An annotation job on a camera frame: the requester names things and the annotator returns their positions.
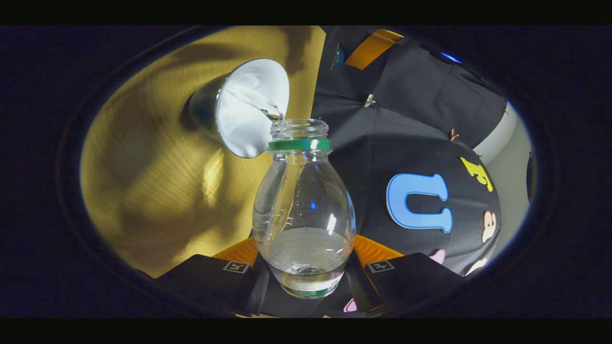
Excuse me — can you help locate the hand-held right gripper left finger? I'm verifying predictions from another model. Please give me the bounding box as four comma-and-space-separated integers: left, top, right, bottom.
158, 236, 269, 317

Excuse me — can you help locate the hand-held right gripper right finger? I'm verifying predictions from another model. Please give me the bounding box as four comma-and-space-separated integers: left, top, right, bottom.
347, 234, 465, 317

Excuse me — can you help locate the clear plastic water bottle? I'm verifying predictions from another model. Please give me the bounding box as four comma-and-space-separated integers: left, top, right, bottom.
252, 118, 357, 300

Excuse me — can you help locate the teal teacup with white inside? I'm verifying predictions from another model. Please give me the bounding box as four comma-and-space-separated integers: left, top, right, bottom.
188, 58, 291, 159

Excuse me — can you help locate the black backdrop cloth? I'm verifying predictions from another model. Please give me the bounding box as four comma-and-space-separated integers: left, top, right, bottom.
287, 26, 508, 318

